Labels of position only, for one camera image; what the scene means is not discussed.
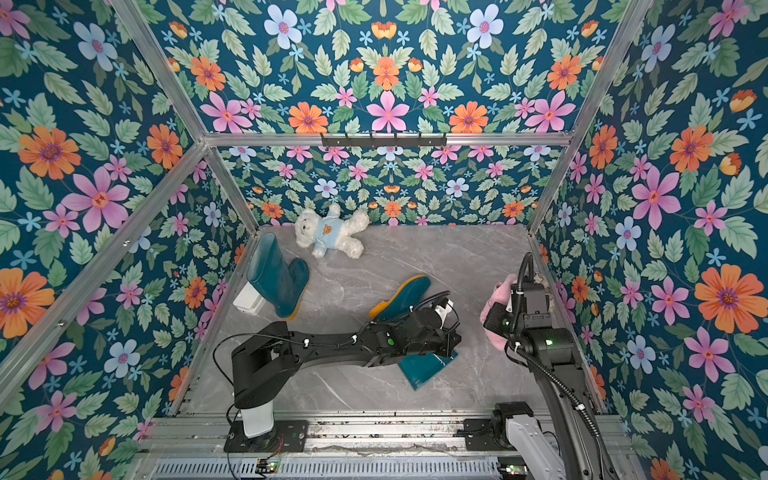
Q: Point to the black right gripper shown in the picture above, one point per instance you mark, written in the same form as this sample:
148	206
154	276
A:
527	298

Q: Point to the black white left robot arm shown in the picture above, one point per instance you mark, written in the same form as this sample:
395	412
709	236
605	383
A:
263	364

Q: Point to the pink microfiber cloth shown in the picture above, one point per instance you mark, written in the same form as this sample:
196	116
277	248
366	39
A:
496	308

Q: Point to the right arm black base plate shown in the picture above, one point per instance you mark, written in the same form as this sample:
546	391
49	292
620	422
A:
483	435

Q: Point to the teal rubber boot orange sole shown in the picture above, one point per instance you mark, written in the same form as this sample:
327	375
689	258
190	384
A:
281	283

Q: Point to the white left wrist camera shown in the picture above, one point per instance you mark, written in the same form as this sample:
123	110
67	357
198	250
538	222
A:
443	308

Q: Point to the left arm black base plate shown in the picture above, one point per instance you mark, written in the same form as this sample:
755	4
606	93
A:
286	436

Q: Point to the white rectangular box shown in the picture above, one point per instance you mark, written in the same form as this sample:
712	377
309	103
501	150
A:
249	301

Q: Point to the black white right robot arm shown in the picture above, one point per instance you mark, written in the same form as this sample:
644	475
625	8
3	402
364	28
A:
580	452

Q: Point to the white ventilation grille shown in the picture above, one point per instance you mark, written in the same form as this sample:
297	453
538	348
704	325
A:
331	468

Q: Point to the white teddy bear blue shirt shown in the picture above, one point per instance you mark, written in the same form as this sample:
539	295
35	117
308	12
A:
331	232

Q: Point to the black hook rail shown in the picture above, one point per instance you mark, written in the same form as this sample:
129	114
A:
371	140

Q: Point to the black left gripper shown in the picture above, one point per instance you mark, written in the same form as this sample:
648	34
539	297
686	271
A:
444	346

